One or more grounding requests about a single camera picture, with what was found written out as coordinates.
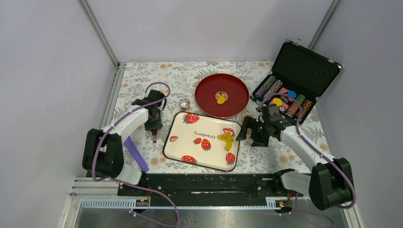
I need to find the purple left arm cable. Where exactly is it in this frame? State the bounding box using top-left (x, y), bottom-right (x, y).
top-left (91, 82), bottom-right (182, 228)

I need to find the strawberry print rectangular tray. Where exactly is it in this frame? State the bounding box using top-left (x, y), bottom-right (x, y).
top-left (163, 112), bottom-right (241, 172)

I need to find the metal scraper wooden handle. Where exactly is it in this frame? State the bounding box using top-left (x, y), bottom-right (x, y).
top-left (152, 129), bottom-right (158, 143)

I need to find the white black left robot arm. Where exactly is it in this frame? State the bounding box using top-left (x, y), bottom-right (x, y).
top-left (82, 89), bottom-right (166, 195)

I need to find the black poker chip case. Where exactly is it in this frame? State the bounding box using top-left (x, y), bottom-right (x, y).
top-left (249, 40), bottom-right (343, 123)

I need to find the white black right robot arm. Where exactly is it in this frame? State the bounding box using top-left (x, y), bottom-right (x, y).
top-left (236, 104), bottom-right (356, 210)

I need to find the yellow poker chip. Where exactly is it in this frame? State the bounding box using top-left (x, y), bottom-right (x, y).
top-left (272, 98), bottom-right (283, 107)

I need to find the clear tape roll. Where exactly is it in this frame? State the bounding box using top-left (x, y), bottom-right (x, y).
top-left (179, 98), bottom-right (191, 111)

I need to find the yellow dough piece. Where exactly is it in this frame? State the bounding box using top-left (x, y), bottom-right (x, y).
top-left (217, 133), bottom-right (235, 152)

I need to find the wooden dough roller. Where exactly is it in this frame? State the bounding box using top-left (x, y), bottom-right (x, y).
top-left (242, 114), bottom-right (253, 134)

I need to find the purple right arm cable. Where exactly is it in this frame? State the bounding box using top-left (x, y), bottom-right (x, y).
top-left (259, 93), bottom-right (358, 228)

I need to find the round yellow dough wrapper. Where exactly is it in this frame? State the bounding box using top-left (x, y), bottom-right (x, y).
top-left (216, 95), bottom-right (227, 105)

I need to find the blue poker chip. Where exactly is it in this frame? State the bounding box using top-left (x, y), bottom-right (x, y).
top-left (287, 90), bottom-right (297, 98)

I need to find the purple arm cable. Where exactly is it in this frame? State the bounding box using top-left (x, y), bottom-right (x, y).
top-left (91, 82), bottom-right (182, 228)
top-left (259, 93), bottom-right (358, 228)

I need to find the round red lacquer tray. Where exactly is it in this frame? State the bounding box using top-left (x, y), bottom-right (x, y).
top-left (194, 73), bottom-right (249, 118)

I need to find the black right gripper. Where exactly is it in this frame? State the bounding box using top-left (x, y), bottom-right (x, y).
top-left (235, 115), bottom-right (270, 148)

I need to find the purple cylindrical tool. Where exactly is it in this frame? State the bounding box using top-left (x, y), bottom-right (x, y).
top-left (124, 136), bottom-right (149, 172)

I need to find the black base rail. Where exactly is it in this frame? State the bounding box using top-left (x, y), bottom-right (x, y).
top-left (117, 173), bottom-right (304, 208)

